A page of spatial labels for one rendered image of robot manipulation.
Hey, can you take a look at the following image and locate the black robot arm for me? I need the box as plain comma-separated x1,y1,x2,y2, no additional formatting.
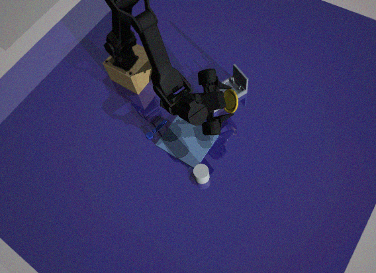
103,0,226,126

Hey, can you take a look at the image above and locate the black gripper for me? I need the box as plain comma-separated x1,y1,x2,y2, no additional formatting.
189,68,234,135

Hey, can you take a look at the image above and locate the white cylinder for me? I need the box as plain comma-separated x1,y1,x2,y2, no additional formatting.
193,164,210,184

